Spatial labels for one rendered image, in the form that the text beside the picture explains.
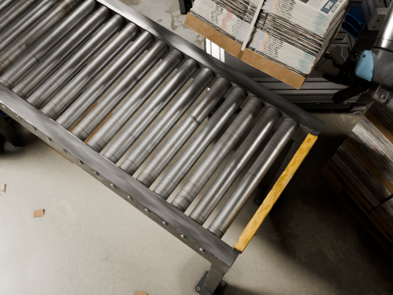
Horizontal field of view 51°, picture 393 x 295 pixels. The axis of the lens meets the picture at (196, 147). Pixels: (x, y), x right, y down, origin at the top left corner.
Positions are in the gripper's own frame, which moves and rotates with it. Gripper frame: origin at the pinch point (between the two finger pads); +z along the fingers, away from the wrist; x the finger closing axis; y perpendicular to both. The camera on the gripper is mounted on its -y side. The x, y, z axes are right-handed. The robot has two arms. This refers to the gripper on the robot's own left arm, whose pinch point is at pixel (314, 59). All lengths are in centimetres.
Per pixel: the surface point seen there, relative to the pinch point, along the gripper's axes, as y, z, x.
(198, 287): -107, -6, 31
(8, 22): -25, 98, 35
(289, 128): -15.9, -5.0, 15.9
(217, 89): -16.3, 21.4, 17.0
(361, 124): -27.0, -25.0, -22.5
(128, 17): -14, 63, 11
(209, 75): -15.6, 26.9, 14.0
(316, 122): -13.3, -10.7, 9.6
